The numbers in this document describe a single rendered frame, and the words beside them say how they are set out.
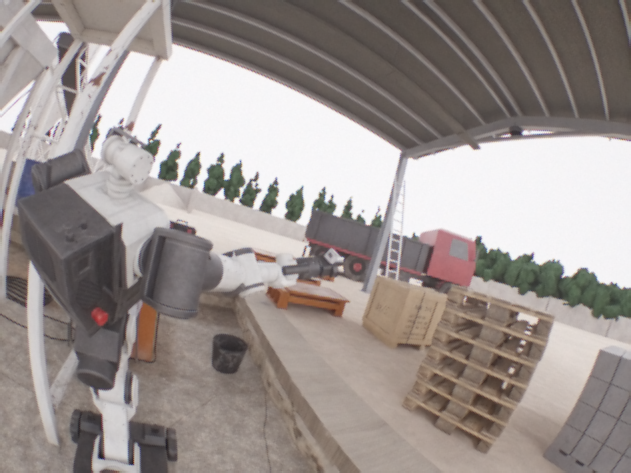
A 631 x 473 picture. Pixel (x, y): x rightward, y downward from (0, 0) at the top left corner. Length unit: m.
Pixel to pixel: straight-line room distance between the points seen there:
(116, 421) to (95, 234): 0.88
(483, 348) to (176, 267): 1.72
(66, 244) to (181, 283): 0.21
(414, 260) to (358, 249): 2.12
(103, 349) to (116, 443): 0.61
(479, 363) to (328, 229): 8.06
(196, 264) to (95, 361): 0.42
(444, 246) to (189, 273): 9.81
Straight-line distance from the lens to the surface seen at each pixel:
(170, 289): 0.46
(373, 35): 5.17
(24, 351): 2.37
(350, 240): 9.18
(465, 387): 1.90
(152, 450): 1.50
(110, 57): 1.48
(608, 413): 2.25
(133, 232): 0.51
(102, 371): 0.74
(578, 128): 5.91
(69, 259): 0.45
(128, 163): 0.52
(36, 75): 4.79
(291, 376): 2.04
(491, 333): 1.82
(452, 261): 10.18
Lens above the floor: 1.38
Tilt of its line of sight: 1 degrees up
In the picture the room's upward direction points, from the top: 17 degrees clockwise
